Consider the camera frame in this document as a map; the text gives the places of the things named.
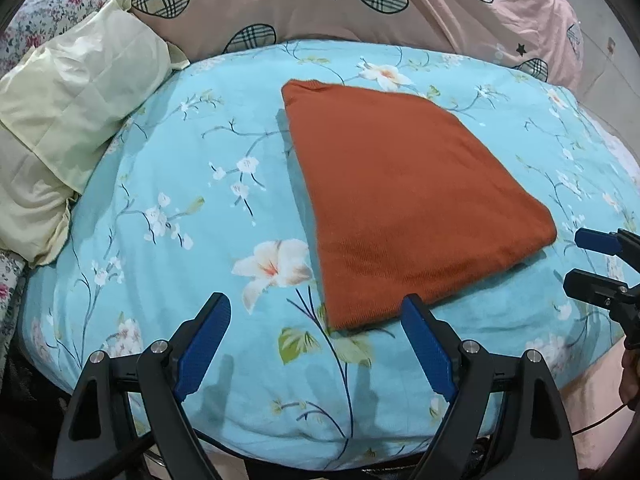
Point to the white floral quilt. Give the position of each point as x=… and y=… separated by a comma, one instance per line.
x=30, y=25

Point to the pink bed sheet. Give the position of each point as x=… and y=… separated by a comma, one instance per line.
x=595, y=410

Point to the orange knit sweater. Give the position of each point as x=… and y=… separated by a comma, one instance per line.
x=405, y=195

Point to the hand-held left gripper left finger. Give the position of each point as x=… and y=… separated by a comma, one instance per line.
x=202, y=350

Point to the person's right hand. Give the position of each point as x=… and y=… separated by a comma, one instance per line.
x=631, y=375

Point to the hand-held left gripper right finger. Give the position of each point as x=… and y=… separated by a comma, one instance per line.
x=427, y=347

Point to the cream pillow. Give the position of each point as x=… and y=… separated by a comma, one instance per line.
x=70, y=125

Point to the light blue floral blanket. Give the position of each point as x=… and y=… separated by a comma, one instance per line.
x=190, y=220

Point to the pink quilt with plaid hearts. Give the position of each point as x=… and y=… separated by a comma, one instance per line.
x=350, y=5

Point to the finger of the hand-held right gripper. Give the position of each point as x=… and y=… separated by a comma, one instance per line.
x=595, y=287
x=597, y=241

